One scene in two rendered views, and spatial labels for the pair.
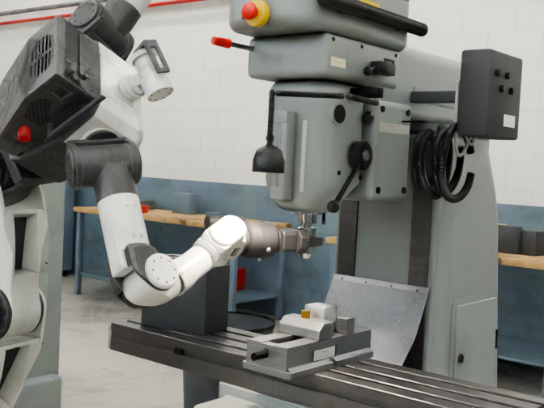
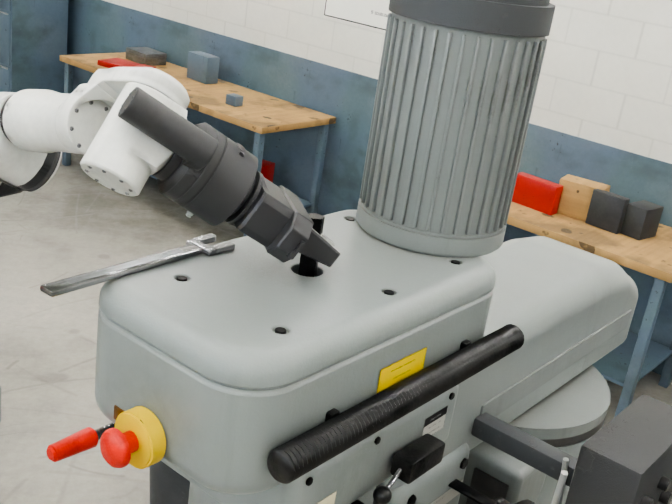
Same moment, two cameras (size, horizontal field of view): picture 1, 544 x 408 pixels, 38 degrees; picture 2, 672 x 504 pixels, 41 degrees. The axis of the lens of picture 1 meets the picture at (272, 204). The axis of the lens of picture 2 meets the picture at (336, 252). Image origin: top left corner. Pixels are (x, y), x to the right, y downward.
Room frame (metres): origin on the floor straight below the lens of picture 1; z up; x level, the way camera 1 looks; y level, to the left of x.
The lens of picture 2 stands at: (1.06, -0.08, 2.28)
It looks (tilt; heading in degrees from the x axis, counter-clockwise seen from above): 21 degrees down; 358
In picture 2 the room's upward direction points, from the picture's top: 9 degrees clockwise
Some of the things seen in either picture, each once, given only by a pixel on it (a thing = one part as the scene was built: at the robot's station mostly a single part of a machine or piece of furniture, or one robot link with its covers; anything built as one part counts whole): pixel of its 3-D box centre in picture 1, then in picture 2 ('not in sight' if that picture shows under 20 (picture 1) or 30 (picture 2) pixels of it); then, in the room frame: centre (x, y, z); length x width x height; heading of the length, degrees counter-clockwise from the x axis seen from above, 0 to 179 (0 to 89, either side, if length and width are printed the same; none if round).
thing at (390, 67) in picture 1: (376, 70); (403, 467); (1.97, -0.24, 1.66); 0.12 x 0.04 x 0.04; 141
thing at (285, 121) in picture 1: (282, 155); not in sight; (1.91, -0.02, 1.45); 0.04 x 0.04 x 0.21; 51
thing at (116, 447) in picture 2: (250, 11); (120, 445); (1.80, 0.07, 1.76); 0.04 x 0.03 x 0.04; 51
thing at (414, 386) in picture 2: (376, 14); (413, 389); (1.93, -0.23, 1.79); 0.45 x 0.04 x 0.04; 141
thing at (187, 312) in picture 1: (185, 292); not in sight; (2.27, 0.23, 1.04); 0.22 x 0.12 x 0.20; 61
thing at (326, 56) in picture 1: (325, 64); (308, 414); (2.03, -0.12, 1.68); 0.34 x 0.24 x 0.10; 141
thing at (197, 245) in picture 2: not in sight; (142, 263); (1.95, 0.09, 1.89); 0.24 x 0.04 x 0.01; 143
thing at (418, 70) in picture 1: (414, 90); (488, 331); (2.39, -0.40, 1.66); 0.80 x 0.23 x 0.20; 141
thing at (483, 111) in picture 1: (492, 96); (625, 499); (2.02, -0.54, 1.62); 0.20 x 0.09 x 0.21; 141
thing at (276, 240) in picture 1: (275, 240); not in sight; (1.95, -0.01, 1.24); 0.13 x 0.12 x 0.10; 32
